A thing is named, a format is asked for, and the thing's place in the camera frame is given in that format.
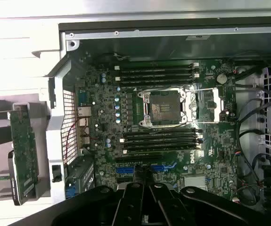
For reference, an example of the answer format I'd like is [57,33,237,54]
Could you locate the silver chipset heatsink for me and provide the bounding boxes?
[183,176,208,192]

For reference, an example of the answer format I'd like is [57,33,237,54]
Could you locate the blue expansion slot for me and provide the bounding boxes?
[115,164,177,175]

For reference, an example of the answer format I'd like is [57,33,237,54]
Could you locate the RAM slot white clips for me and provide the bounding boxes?
[122,145,201,155]
[115,74,200,82]
[115,63,200,71]
[120,133,203,143]

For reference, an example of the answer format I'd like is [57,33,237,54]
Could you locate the RAM slot black clips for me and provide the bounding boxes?
[120,79,197,87]
[123,139,202,148]
[123,128,202,137]
[120,68,200,76]

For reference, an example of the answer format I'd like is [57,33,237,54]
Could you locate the green motherboard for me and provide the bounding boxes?
[75,58,238,196]

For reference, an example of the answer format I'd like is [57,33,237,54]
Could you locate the grey parts rack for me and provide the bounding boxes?
[0,94,53,205]

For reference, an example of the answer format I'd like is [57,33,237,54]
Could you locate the CPU socket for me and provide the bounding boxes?
[137,90,188,128]

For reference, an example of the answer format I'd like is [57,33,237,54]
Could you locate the metal socket cover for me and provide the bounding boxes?
[186,88,224,123]

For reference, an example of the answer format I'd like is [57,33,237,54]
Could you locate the round coin battery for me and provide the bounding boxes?
[216,73,228,85]

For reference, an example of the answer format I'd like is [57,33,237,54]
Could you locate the open black PC case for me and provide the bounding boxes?
[44,15,271,221]

